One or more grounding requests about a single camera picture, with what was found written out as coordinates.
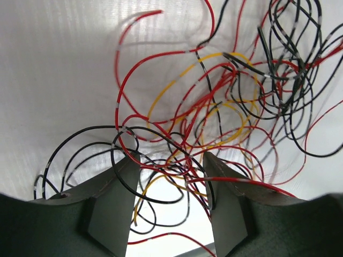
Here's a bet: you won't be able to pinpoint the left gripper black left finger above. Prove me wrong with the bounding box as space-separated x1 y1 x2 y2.
1 155 140 256

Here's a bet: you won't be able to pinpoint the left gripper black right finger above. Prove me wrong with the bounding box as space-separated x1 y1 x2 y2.
203 153 342 256

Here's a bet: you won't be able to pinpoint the red yellow black wires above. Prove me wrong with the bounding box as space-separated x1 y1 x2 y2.
33 0 343 257

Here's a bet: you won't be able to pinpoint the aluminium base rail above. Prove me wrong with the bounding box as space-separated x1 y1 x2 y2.
176 243 217 257

